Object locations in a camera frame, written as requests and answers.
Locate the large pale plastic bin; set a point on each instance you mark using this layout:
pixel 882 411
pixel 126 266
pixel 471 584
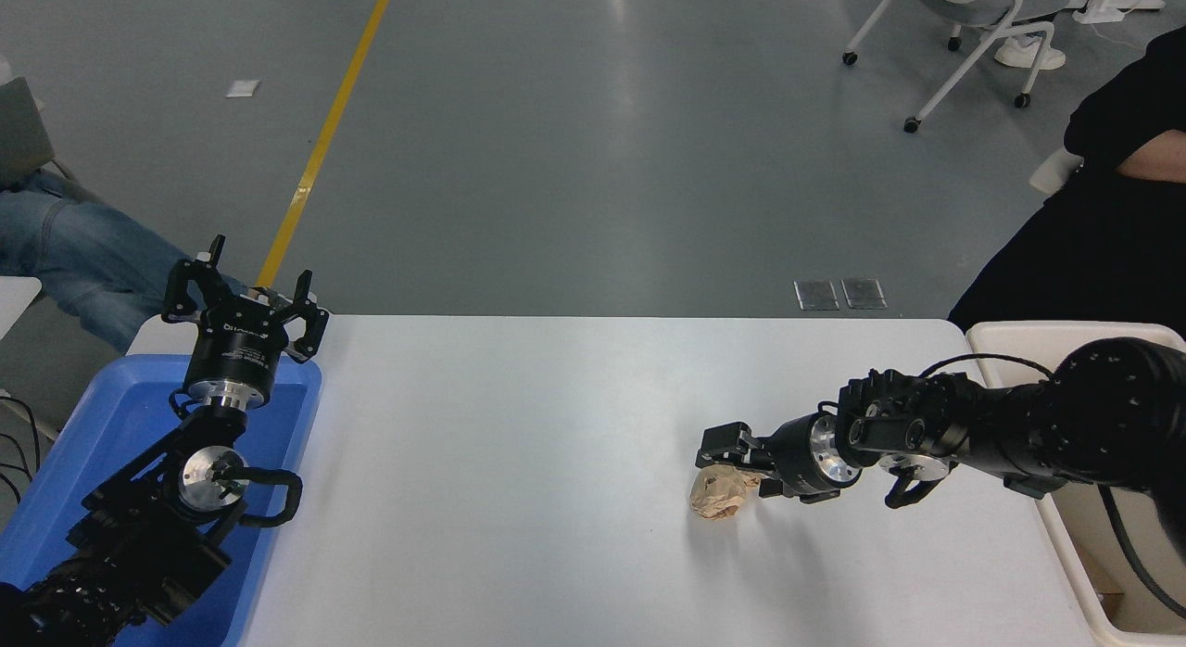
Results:
pixel 1084 545

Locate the white shoe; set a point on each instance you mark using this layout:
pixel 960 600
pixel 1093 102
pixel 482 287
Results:
pixel 1028 54

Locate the metal floor outlet cover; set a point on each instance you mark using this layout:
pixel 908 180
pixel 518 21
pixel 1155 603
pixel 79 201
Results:
pixel 816 295
pixel 864 293

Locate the white paper scrap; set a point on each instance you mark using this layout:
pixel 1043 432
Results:
pixel 244 88

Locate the white wheeled office chair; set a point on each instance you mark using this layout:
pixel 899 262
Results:
pixel 973 7

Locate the tan paper ball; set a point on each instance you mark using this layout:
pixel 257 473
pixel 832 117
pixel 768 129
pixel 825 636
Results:
pixel 718 499

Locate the small white side table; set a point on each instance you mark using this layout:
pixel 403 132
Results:
pixel 14 299

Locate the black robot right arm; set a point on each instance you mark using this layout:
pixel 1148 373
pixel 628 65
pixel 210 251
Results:
pixel 1093 415

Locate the seated person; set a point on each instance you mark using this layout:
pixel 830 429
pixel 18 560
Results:
pixel 83 258

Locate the blue plastic tray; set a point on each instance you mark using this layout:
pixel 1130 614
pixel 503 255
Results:
pixel 111 424

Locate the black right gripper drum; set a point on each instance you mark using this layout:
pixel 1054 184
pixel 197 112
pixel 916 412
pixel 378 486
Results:
pixel 792 457

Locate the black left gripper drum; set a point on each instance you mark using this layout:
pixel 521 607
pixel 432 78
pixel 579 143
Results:
pixel 232 350

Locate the person's forearm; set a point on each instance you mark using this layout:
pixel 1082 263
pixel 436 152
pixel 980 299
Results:
pixel 1158 158

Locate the standing person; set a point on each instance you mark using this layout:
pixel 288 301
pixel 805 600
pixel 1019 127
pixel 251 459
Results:
pixel 1093 258

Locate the white power strip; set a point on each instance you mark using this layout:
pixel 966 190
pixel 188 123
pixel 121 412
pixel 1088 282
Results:
pixel 1112 6

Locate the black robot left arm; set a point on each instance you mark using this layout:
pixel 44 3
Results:
pixel 139 536

